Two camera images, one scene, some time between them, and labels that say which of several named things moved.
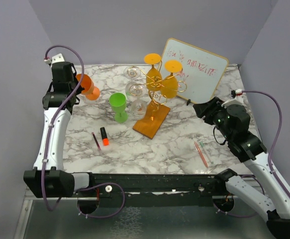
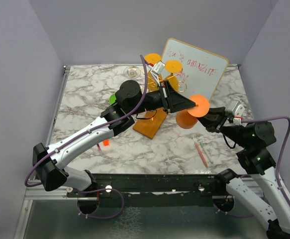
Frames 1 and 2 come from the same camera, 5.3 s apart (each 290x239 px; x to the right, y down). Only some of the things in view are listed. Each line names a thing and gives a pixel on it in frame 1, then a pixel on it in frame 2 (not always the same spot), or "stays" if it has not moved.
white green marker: (202, 145) stays
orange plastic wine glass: (91, 92) -> (188, 119)
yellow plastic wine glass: (153, 78) stays
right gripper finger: (204, 109) -> (214, 117)
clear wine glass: (132, 72) stays
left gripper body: (74, 83) -> (156, 100)
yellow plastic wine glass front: (169, 86) stays
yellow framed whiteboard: (202, 71) stays
